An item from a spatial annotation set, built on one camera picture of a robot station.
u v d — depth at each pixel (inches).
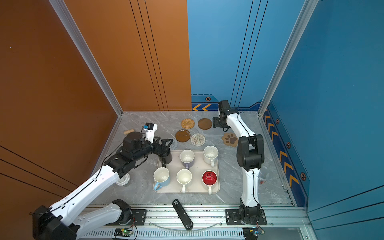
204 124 45.1
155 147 25.8
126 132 41.8
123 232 28.0
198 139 40.4
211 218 29.7
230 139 40.4
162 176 33.3
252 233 27.7
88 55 34.0
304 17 28.6
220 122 33.6
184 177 33.3
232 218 28.5
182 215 28.9
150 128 25.4
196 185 33.2
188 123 44.2
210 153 36.8
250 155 21.9
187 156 36.7
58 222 15.1
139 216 29.1
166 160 34.6
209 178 33.4
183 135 41.6
